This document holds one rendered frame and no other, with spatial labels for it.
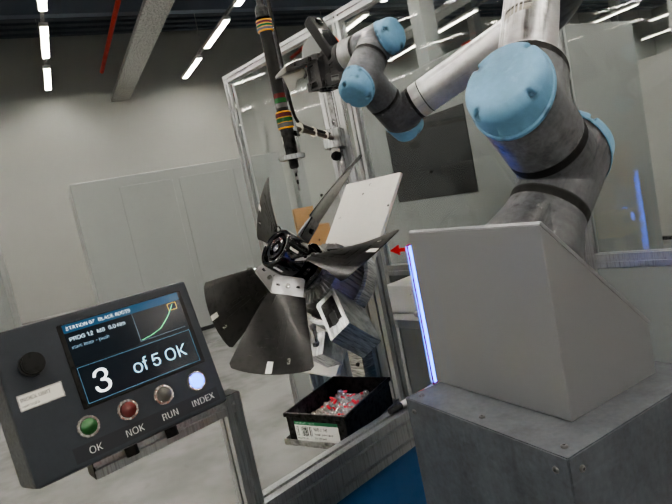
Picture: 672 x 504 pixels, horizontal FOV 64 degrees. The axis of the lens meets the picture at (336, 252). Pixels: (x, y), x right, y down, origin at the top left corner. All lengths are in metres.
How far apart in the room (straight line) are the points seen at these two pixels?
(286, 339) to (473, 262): 0.75
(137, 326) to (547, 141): 0.60
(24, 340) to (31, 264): 12.70
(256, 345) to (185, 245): 5.54
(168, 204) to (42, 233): 6.83
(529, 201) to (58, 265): 12.92
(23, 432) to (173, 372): 0.19
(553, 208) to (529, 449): 0.32
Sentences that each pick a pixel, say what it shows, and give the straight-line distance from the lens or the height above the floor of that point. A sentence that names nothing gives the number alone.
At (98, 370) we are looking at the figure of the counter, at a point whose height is 1.18.
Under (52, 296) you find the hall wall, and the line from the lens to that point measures 13.48.
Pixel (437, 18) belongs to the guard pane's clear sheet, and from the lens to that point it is 2.05.
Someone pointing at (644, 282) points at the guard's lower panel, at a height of 0.91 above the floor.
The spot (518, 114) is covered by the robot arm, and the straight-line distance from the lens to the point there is 0.74.
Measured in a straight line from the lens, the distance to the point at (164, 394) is 0.79.
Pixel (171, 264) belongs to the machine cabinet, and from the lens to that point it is 6.90.
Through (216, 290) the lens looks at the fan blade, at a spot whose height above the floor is 1.12.
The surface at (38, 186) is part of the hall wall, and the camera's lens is 13.53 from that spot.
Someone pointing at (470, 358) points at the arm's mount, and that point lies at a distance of 0.85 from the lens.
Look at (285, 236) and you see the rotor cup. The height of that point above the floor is 1.25.
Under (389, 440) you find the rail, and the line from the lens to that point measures 1.17.
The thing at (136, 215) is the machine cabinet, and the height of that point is 1.57.
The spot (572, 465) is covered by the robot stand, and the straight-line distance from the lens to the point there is 0.69.
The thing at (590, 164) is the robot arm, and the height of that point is 1.30.
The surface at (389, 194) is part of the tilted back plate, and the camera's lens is 1.76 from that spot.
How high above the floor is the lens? 1.33
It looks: 6 degrees down
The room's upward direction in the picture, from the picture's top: 12 degrees counter-clockwise
